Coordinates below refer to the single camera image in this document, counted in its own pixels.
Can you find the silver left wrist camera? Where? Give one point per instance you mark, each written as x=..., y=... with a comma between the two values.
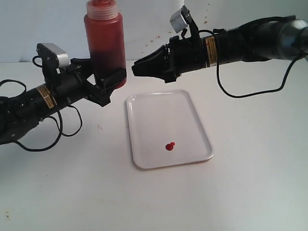
x=52, y=56

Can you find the red sauce squeeze bottle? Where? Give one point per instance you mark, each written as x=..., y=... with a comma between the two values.
x=105, y=35

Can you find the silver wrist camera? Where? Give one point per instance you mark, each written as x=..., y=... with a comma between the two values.
x=181, y=19
x=52, y=56

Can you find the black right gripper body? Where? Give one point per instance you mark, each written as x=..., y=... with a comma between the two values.
x=184, y=55

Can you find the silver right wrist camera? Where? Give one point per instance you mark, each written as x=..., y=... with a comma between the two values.
x=181, y=19

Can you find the red sauce blob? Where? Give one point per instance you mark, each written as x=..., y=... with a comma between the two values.
x=170, y=146

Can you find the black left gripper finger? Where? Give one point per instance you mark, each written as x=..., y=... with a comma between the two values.
x=100, y=93
x=82, y=67

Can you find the white rectangular tray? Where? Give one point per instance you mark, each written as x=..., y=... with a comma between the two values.
x=158, y=118

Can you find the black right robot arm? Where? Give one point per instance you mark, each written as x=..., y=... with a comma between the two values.
x=282, y=38

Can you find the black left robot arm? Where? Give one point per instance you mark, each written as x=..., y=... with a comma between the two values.
x=22, y=113

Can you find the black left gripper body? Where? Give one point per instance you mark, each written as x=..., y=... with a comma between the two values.
x=72, y=88

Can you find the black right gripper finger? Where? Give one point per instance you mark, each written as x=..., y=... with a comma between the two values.
x=150, y=69
x=158, y=57

